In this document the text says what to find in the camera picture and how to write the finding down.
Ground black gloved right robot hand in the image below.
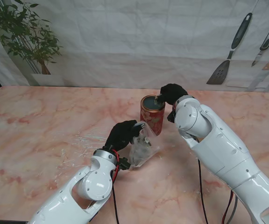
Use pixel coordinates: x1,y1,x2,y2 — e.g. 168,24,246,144
160,83,189,106

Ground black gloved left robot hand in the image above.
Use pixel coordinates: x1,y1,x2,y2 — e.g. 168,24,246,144
105,120,146,152

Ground clear plastic tea bag pouch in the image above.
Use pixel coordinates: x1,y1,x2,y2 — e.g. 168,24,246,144
128,122,161,168

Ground red floral tea tin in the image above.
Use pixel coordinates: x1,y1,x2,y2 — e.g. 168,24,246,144
140,94,166,136

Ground printed black slotted spatula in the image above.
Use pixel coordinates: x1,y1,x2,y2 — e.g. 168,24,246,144
206,13,253,85

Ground white printed backdrop cloth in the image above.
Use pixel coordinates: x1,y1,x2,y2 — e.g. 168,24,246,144
0,0,269,93

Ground printed green potted plant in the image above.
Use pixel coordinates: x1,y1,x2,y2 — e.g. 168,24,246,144
0,0,64,86

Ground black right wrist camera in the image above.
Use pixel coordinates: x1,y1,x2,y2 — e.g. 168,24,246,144
167,109,177,123

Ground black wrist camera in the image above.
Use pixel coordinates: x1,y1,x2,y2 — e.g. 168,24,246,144
167,109,177,123
120,157,131,170

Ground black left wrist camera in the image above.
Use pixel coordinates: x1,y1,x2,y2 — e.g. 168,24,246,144
120,157,131,170

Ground red black left arm cables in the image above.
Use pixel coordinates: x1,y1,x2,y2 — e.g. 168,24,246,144
111,150,121,224

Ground red black arm cables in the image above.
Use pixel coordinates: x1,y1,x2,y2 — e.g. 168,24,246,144
196,157,239,224
111,150,121,224

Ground red black right arm cables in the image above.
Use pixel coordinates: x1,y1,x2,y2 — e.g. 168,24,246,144
196,157,239,224

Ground printed black handled peeler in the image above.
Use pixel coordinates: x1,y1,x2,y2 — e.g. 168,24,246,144
251,15,269,68

